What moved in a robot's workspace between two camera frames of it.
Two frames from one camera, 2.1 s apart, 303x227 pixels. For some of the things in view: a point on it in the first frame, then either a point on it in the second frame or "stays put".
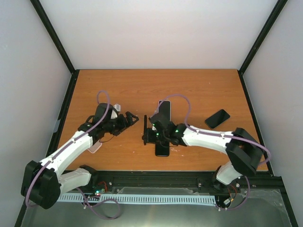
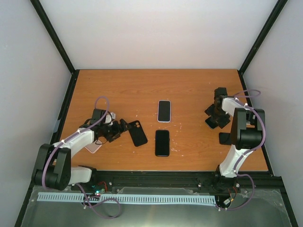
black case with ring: (144, 137) -> (138, 134)
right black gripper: (149, 139) -> (222, 122)
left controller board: (98, 187) stays put
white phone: (164, 109) stays put
